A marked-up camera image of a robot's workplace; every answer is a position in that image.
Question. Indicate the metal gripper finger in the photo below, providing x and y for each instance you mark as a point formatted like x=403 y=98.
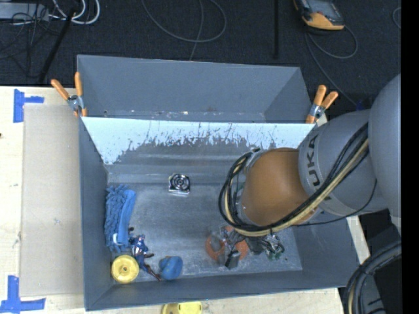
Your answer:
x=233 y=259
x=218 y=242

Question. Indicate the grey metal bin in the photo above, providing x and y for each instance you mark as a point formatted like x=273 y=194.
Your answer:
x=183 y=214

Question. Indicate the blue toy cap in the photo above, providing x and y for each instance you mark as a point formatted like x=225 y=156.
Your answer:
x=171 y=267

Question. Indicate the yellow round plastic piece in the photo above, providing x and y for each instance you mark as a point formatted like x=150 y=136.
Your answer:
x=181 y=308

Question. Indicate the silver square ringed metal piece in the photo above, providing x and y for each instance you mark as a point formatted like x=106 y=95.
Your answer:
x=179 y=183

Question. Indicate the blue and red toy figure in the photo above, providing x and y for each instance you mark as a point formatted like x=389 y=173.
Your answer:
x=140 y=250

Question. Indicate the yellow toy wheel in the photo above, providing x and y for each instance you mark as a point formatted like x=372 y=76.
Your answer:
x=125 y=269

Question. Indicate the blue fluffy duster head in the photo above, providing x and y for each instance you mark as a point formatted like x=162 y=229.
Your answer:
x=114 y=214

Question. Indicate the pale wood flat board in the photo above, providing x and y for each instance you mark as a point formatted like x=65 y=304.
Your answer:
x=49 y=201

